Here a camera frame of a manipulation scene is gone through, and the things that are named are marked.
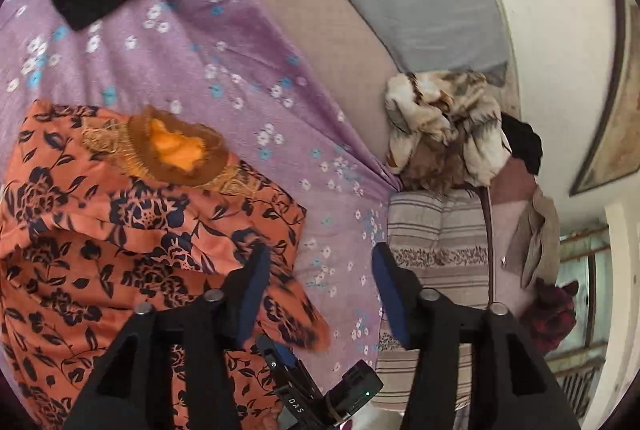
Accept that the purple floral bedsheet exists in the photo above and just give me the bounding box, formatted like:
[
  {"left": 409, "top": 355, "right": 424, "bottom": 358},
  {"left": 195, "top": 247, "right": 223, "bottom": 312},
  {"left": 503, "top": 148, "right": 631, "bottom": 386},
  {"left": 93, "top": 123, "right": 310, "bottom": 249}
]
[{"left": 0, "top": 0, "right": 403, "bottom": 403}]

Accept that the orange black floral garment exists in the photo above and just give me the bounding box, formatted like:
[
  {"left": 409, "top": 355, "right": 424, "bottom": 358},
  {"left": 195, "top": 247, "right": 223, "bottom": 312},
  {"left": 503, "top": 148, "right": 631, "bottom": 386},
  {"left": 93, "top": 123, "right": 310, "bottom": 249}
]
[{"left": 0, "top": 99, "right": 332, "bottom": 430}]

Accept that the large framed wall picture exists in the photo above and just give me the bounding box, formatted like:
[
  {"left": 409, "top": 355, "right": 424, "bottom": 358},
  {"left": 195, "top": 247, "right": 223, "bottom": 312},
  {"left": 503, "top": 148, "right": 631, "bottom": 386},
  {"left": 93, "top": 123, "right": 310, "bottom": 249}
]
[{"left": 569, "top": 0, "right": 640, "bottom": 197}]

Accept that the dark red plaid cloth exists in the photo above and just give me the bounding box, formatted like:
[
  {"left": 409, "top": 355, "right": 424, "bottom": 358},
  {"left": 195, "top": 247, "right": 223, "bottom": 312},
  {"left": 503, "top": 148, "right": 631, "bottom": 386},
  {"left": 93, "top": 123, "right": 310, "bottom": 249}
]
[{"left": 522, "top": 277, "right": 580, "bottom": 356}]

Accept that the small black garment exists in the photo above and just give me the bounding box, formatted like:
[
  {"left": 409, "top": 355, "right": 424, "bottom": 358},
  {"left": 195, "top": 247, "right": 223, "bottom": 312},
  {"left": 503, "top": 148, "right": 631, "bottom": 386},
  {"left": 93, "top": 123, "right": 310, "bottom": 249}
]
[{"left": 500, "top": 111, "right": 544, "bottom": 176}]

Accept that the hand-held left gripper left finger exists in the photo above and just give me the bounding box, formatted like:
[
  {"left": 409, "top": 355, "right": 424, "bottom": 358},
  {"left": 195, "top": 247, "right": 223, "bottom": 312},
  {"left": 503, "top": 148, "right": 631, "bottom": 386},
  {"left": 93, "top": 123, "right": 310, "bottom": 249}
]
[{"left": 65, "top": 241, "right": 272, "bottom": 430}]

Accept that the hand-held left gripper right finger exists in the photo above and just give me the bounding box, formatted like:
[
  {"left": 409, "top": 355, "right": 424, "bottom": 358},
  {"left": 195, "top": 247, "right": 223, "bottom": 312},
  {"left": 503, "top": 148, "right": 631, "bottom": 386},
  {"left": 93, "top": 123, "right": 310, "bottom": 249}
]
[{"left": 372, "top": 241, "right": 581, "bottom": 430}]

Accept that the window grille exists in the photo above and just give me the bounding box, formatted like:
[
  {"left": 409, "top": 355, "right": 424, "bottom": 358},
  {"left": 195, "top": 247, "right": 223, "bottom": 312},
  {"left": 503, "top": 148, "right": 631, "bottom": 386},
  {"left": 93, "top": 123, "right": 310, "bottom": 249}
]
[{"left": 542, "top": 224, "right": 622, "bottom": 422}]

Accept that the cream brown floral cloth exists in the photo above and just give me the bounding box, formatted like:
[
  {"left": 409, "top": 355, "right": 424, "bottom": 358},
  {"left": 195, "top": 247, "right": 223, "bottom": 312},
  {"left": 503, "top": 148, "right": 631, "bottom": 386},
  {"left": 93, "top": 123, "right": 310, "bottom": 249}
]
[{"left": 384, "top": 70, "right": 513, "bottom": 192}]

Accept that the pink brown mattress sheet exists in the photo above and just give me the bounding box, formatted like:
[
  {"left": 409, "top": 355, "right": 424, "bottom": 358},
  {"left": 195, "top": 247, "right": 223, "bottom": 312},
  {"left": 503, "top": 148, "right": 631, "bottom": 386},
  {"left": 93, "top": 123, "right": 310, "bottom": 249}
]
[{"left": 215, "top": 0, "right": 541, "bottom": 311}]

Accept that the olive brown cloth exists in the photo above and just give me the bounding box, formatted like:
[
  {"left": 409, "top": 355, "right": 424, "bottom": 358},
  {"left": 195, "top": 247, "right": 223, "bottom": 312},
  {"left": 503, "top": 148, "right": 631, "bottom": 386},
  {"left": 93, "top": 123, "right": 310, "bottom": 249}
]
[{"left": 505, "top": 186, "right": 561, "bottom": 290}]

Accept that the striped beige pillow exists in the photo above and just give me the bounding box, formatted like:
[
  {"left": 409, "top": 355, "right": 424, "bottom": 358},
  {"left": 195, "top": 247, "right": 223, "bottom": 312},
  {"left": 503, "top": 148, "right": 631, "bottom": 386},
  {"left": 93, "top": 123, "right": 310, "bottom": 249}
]
[{"left": 370, "top": 189, "right": 493, "bottom": 413}]

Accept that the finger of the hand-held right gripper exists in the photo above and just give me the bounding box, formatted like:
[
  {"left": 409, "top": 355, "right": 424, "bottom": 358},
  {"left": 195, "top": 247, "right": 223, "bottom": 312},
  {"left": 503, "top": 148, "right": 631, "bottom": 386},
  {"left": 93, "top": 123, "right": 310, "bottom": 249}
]
[{"left": 256, "top": 334, "right": 307, "bottom": 392}]

